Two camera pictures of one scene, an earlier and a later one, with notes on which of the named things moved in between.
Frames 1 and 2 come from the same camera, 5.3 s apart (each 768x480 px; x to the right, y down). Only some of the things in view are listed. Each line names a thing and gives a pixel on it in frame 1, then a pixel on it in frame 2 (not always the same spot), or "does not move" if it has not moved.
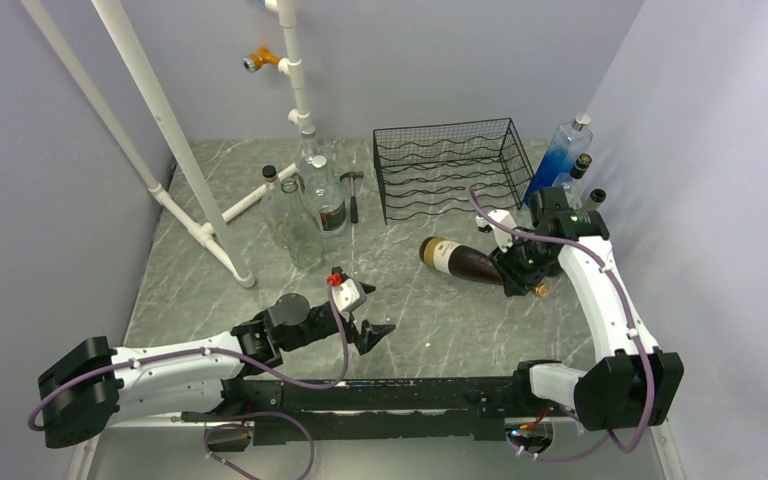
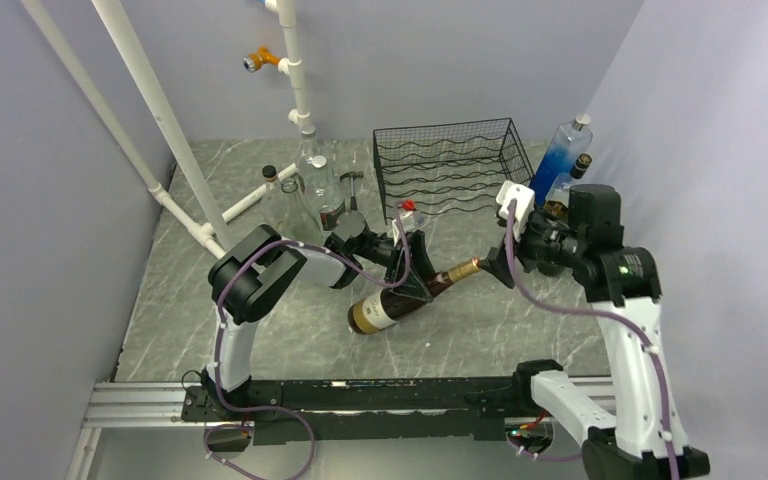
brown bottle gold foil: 466,263 → 385,307
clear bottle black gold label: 305,236 does not move
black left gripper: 370,333 → 412,286
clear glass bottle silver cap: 326,199 does not move
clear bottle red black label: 274,207 does not move
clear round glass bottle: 307,150 does not move
